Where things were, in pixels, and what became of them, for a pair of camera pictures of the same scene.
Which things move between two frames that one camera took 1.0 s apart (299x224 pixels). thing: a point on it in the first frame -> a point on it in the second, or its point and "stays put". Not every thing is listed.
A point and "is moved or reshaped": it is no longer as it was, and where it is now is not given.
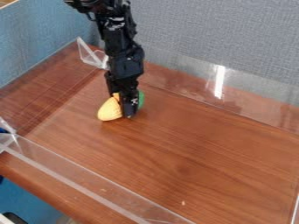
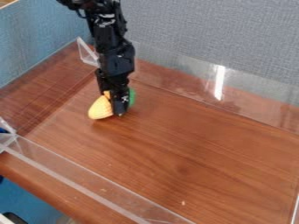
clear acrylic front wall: x=102 y=191 stays put
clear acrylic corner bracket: x=95 y=57 stays put
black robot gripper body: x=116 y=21 -> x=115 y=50
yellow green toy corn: x=110 y=110 is moved or reshaped
